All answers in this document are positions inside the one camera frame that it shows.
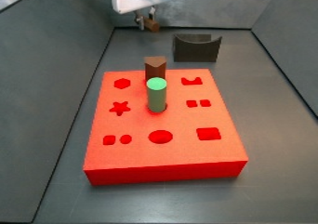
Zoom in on black curved cradle stand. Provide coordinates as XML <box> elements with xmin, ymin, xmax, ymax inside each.
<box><xmin>172</xmin><ymin>33</ymin><xmax>222</xmax><ymax>62</ymax></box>

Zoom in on red shape sorter block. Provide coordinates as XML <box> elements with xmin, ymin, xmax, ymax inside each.
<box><xmin>83</xmin><ymin>69</ymin><xmax>248</xmax><ymax>186</ymax></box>

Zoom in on brown hexagon prism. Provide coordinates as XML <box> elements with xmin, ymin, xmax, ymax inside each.
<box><xmin>144</xmin><ymin>18</ymin><xmax>160</xmax><ymax>33</ymax></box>

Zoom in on brown rounded prism peg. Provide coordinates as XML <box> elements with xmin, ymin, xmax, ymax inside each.
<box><xmin>144</xmin><ymin>56</ymin><xmax>167</xmax><ymax>80</ymax></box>

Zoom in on green cylinder peg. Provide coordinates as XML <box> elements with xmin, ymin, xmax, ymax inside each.
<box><xmin>147</xmin><ymin>77</ymin><xmax>168</xmax><ymax>112</ymax></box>

